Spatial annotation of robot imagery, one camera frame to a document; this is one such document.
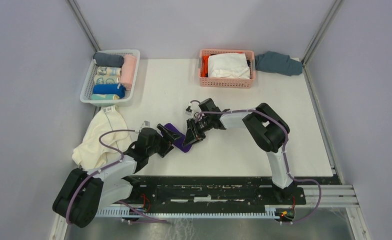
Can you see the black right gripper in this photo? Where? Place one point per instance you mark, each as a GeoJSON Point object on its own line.
{"type": "Point", "coordinates": [191, 135]}

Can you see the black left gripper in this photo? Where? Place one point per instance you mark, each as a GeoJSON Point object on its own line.
{"type": "Point", "coordinates": [165, 144]}

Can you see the purple towel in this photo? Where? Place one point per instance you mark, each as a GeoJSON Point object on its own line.
{"type": "Point", "coordinates": [179, 142]}

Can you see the cream towel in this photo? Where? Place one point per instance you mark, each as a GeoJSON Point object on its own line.
{"type": "Point", "coordinates": [90, 154]}

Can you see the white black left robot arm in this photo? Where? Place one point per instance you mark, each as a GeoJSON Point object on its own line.
{"type": "Point", "coordinates": [86, 192]}

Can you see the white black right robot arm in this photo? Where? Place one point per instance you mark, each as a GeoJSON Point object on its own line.
{"type": "Point", "coordinates": [267, 128]}

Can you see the pink plastic basket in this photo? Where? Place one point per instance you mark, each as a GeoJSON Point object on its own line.
{"type": "Point", "coordinates": [225, 82]}

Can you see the orange cloth in basket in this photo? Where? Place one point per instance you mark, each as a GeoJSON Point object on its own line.
{"type": "Point", "coordinates": [204, 67]}

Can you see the blue rolled towel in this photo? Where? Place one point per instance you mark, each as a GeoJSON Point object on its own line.
{"type": "Point", "coordinates": [112, 89]}

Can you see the white folded cloth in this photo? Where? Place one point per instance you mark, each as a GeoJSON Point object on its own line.
{"type": "Point", "coordinates": [228, 65]}

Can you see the pink rolled towel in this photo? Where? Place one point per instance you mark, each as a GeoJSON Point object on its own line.
{"type": "Point", "coordinates": [128, 71]}

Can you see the white plastic basket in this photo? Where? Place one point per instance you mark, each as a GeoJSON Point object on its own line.
{"type": "Point", "coordinates": [89, 83]}

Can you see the light teal rolled towel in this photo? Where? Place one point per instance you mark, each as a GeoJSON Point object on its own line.
{"type": "Point", "coordinates": [106, 97]}

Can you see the beige print rolled towel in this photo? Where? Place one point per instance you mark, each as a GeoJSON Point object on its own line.
{"type": "Point", "coordinates": [106, 79]}

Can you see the cartoon print rolled towel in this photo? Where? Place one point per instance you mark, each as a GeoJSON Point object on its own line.
{"type": "Point", "coordinates": [109, 71]}

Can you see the grey rolled towel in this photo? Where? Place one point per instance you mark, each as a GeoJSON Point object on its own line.
{"type": "Point", "coordinates": [108, 60]}

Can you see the teal crumpled towel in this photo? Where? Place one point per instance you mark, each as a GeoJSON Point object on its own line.
{"type": "Point", "coordinates": [274, 62]}

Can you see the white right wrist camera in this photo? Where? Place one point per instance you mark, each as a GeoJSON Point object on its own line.
{"type": "Point", "coordinates": [189, 110]}

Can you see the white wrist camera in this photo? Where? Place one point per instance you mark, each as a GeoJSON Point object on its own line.
{"type": "Point", "coordinates": [146, 124]}
{"type": "Point", "coordinates": [189, 110]}

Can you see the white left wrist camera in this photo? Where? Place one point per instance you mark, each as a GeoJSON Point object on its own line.
{"type": "Point", "coordinates": [146, 124]}

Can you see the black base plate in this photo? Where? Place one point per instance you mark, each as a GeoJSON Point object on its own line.
{"type": "Point", "coordinates": [209, 194]}

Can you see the aluminium corner frame right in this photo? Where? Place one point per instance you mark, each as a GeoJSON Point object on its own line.
{"type": "Point", "coordinates": [356, 218]}

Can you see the aluminium corner frame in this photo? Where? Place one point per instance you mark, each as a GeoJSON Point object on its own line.
{"type": "Point", "coordinates": [76, 10]}
{"type": "Point", "coordinates": [356, 218]}

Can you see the aluminium corner frame left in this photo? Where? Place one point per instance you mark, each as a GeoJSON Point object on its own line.
{"type": "Point", "coordinates": [76, 10]}

